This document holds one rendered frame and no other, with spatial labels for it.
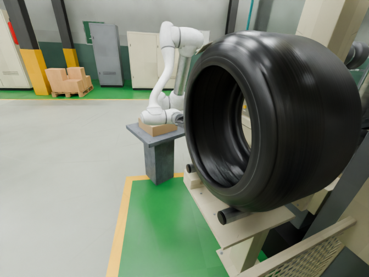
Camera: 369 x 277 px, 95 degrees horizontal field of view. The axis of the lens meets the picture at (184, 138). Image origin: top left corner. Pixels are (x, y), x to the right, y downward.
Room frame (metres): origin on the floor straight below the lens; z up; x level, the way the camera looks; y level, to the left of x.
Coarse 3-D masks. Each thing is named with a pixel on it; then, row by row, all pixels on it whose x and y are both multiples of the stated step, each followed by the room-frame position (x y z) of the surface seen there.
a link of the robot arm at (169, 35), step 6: (162, 24) 1.39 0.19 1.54; (168, 24) 1.37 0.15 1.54; (162, 30) 1.36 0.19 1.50; (168, 30) 1.35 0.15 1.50; (174, 30) 1.36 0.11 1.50; (162, 36) 1.34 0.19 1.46; (168, 36) 1.33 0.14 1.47; (174, 36) 1.34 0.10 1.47; (180, 36) 1.36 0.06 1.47; (162, 42) 1.33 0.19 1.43; (168, 42) 1.32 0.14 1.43; (174, 42) 1.34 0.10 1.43
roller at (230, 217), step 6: (222, 210) 0.39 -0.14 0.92; (228, 210) 0.39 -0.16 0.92; (234, 210) 0.40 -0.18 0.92; (240, 210) 0.40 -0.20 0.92; (222, 216) 0.37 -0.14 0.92; (228, 216) 0.38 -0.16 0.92; (234, 216) 0.38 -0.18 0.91; (240, 216) 0.39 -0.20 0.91; (246, 216) 0.40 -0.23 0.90; (222, 222) 0.37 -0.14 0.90; (228, 222) 0.37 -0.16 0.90
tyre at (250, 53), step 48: (240, 48) 0.45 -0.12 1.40; (288, 48) 0.41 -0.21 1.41; (192, 96) 0.68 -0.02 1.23; (240, 96) 0.79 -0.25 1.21; (288, 96) 0.33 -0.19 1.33; (336, 96) 0.36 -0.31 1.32; (192, 144) 0.64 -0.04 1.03; (240, 144) 0.73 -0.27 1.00; (288, 144) 0.29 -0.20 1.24; (336, 144) 0.32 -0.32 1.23; (240, 192) 0.34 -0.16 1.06; (288, 192) 0.28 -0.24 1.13
